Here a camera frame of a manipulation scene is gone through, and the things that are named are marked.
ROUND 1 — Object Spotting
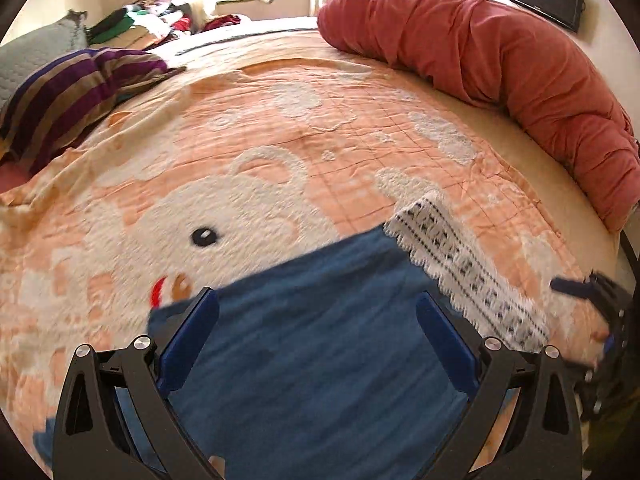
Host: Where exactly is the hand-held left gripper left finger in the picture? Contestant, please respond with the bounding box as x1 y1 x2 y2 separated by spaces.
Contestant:
52 287 226 480

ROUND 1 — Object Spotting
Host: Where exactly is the red rolled duvet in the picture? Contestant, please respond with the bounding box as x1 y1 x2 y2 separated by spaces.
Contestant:
316 0 640 233

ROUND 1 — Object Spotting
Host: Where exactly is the dark red garment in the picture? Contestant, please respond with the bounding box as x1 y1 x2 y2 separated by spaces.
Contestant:
202 14 242 32

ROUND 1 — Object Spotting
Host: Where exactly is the pink quilted pillow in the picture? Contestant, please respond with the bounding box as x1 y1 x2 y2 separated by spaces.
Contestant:
0 161 35 193

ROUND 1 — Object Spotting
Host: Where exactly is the purple striped pillow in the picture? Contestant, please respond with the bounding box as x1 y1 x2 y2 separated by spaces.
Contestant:
0 47 187 177

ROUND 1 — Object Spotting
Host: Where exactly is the orange and white fleece blanket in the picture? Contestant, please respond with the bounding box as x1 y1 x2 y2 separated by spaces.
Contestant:
0 30 621 480

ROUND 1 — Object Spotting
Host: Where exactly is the pile of clothes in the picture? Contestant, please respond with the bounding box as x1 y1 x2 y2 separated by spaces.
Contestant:
87 0 202 52

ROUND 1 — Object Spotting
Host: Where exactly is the grey quilted headboard cover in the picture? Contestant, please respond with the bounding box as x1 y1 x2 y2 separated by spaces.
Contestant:
0 10 92 113

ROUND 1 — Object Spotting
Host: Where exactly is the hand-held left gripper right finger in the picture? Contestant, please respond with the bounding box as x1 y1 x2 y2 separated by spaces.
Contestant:
416 291 584 480

